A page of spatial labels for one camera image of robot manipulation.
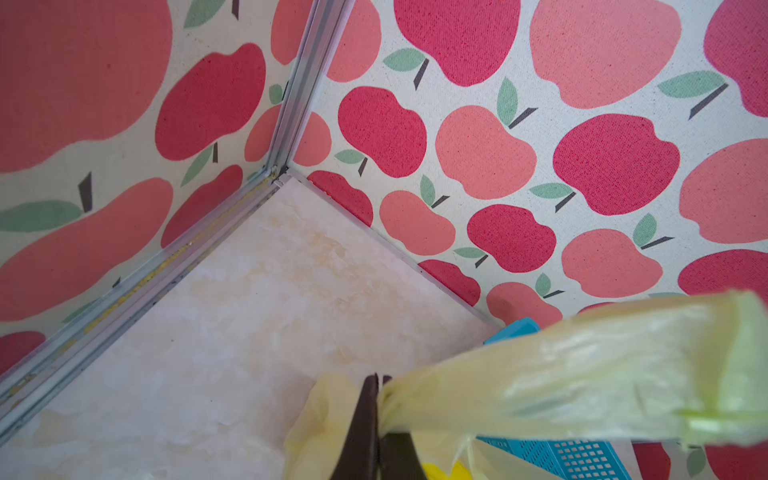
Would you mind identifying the teal plastic mesh basket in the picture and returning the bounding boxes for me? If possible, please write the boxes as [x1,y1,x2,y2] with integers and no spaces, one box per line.
[476,316,634,480]

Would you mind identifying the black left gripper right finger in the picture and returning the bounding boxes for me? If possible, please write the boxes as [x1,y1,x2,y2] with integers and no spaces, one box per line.
[379,401,427,480]

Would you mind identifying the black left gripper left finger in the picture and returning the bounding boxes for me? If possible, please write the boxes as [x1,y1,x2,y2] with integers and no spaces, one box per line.
[330,374,379,480]

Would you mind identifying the yellow plastic avocado-print bag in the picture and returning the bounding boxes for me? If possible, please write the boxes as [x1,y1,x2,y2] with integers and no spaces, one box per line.
[283,290,767,479]

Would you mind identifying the aluminium frame post left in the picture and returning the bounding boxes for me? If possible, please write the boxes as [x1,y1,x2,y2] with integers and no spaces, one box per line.
[266,0,354,181]

